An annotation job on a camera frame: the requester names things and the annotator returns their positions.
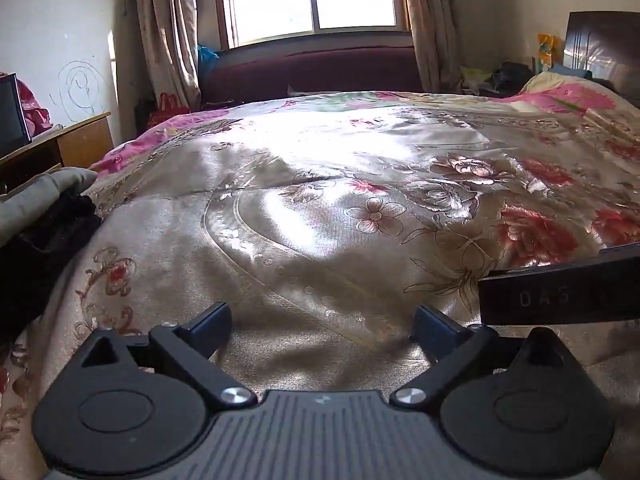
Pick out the pink floral bag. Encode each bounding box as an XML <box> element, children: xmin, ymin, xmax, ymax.
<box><xmin>146</xmin><ymin>91</ymin><xmax>192</xmax><ymax>136</ymax></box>

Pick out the black garment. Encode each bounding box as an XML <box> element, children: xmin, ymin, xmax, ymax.
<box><xmin>0</xmin><ymin>191</ymin><xmax>104</xmax><ymax>343</ymax></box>

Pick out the dark clothes pile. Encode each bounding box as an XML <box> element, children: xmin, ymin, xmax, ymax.
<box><xmin>487</xmin><ymin>62</ymin><xmax>536</xmax><ymax>97</ymax></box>

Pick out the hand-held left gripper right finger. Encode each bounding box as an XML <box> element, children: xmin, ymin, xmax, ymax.
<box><xmin>389</xmin><ymin>305</ymin><xmax>567</xmax><ymax>409</ymax></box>

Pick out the pink red cloth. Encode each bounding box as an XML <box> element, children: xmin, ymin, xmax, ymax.
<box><xmin>16</xmin><ymin>79</ymin><xmax>54</xmax><ymax>137</ymax></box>

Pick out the dark wooden headboard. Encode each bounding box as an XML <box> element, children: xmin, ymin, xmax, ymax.
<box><xmin>563</xmin><ymin>10</ymin><xmax>640</xmax><ymax>95</ymax></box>

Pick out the floral pillow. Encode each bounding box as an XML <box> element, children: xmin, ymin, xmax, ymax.
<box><xmin>519</xmin><ymin>71</ymin><xmax>640</xmax><ymax>122</ymax></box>

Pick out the wooden desk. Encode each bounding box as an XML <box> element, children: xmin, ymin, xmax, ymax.
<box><xmin>0</xmin><ymin>112</ymin><xmax>115</xmax><ymax>196</ymax></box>

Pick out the yellow toy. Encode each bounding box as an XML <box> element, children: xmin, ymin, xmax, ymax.
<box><xmin>536</xmin><ymin>33</ymin><xmax>559</xmax><ymax>72</ymax></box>

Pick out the grey garment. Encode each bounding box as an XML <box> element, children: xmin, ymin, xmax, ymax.
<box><xmin>0</xmin><ymin>167</ymin><xmax>99</xmax><ymax>248</ymax></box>

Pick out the maroon sofa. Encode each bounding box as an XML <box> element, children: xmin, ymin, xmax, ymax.
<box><xmin>199</xmin><ymin>46</ymin><xmax>422</xmax><ymax>109</ymax></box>

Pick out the floral satin bedspread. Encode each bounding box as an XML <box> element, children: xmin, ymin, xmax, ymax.
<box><xmin>0</xmin><ymin>71</ymin><xmax>640</xmax><ymax>480</ymax></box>

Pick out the black monitor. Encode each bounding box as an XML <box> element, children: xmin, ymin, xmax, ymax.
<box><xmin>0</xmin><ymin>73</ymin><xmax>33</xmax><ymax>160</ymax></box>

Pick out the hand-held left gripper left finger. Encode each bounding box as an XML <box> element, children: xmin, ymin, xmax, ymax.
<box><xmin>80</xmin><ymin>302</ymin><xmax>258</xmax><ymax>409</ymax></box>

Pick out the beige patterned curtain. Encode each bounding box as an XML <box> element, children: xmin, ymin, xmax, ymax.
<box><xmin>397</xmin><ymin>0</ymin><xmax>463</xmax><ymax>94</ymax></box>
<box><xmin>131</xmin><ymin>0</ymin><xmax>202</xmax><ymax>110</ymax></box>

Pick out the white green paper item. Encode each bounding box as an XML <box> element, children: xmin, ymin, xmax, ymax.
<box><xmin>460</xmin><ymin>65</ymin><xmax>492</xmax><ymax>92</ymax></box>

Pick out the blue plastic bag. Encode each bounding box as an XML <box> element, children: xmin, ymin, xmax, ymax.
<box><xmin>197</xmin><ymin>44</ymin><xmax>221</xmax><ymax>81</ymax></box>

